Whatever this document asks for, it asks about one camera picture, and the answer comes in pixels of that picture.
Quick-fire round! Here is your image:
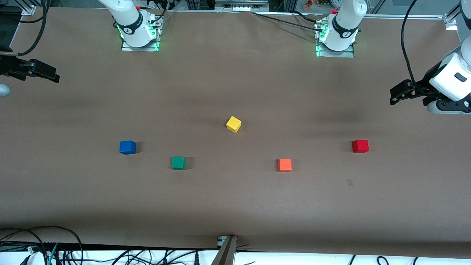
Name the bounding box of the teal cable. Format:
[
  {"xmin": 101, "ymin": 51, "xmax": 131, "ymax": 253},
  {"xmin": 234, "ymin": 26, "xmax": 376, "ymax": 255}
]
[{"xmin": 46, "ymin": 243, "xmax": 59, "ymax": 265}]

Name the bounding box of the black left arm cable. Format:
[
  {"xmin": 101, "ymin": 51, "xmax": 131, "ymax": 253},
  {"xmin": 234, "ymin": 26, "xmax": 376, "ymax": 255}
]
[{"xmin": 400, "ymin": 0, "xmax": 422, "ymax": 87}]

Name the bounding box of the aluminium frame bracket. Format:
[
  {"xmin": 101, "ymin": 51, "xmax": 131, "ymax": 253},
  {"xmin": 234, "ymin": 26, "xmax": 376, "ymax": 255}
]
[{"xmin": 443, "ymin": 13, "xmax": 458, "ymax": 31}]

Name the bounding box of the aluminium table edge rail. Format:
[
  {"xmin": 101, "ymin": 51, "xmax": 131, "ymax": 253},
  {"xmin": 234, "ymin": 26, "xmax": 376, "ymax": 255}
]
[{"xmin": 353, "ymin": 14, "xmax": 446, "ymax": 20}]

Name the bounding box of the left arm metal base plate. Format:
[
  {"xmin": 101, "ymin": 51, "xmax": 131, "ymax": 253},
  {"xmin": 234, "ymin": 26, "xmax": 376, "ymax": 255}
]
[{"xmin": 315, "ymin": 40, "xmax": 355, "ymax": 58}]

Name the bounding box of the black base power cable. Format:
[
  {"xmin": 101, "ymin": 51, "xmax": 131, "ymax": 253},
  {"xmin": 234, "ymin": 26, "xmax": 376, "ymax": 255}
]
[{"xmin": 253, "ymin": 10, "xmax": 322, "ymax": 30}]

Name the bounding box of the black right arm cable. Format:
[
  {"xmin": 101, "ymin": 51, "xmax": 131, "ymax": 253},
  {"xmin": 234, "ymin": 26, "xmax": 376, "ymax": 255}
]
[{"xmin": 15, "ymin": 0, "xmax": 50, "ymax": 56}]

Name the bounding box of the brown paper table cover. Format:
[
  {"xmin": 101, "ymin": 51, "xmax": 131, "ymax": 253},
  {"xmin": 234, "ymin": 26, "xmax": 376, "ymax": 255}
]
[{"xmin": 0, "ymin": 7, "xmax": 471, "ymax": 258}]

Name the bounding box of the black looped floor cable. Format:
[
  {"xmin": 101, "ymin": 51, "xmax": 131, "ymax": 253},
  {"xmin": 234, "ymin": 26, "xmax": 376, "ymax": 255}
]
[{"xmin": 0, "ymin": 225, "xmax": 84, "ymax": 265}]

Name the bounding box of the grey power strip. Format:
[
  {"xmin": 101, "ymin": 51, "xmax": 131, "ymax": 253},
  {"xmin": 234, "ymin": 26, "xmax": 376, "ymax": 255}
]
[{"xmin": 215, "ymin": 0, "xmax": 269, "ymax": 12}]

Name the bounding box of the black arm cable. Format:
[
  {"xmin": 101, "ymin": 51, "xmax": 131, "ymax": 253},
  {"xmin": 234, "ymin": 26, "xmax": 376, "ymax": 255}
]
[
  {"xmin": 15, "ymin": 0, "xmax": 50, "ymax": 56},
  {"xmin": 400, "ymin": 0, "xmax": 422, "ymax": 87}
]

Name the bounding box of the aluminium bar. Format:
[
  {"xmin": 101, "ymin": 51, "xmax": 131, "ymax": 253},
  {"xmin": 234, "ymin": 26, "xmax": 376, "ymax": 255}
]
[{"xmin": 212, "ymin": 236, "xmax": 238, "ymax": 265}]

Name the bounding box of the yellow cube block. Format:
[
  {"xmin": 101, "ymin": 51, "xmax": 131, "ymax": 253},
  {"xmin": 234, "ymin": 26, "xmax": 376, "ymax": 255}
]
[{"xmin": 226, "ymin": 116, "xmax": 242, "ymax": 133}]

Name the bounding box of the red cube block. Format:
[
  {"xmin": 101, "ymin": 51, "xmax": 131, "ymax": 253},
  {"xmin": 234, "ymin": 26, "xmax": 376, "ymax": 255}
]
[{"xmin": 351, "ymin": 139, "xmax": 369, "ymax": 153}]

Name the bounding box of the aluminium frame extrusion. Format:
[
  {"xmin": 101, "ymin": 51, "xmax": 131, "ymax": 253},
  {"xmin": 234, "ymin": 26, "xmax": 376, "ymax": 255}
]
[{"xmin": 20, "ymin": 0, "xmax": 43, "ymax": 15}]

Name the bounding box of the blue cube block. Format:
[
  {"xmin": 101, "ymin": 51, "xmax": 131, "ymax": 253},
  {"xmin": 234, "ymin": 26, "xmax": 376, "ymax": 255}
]
[{"xmin": 119, "ymin": 140, "xmax": 137, "ymax": 155}]

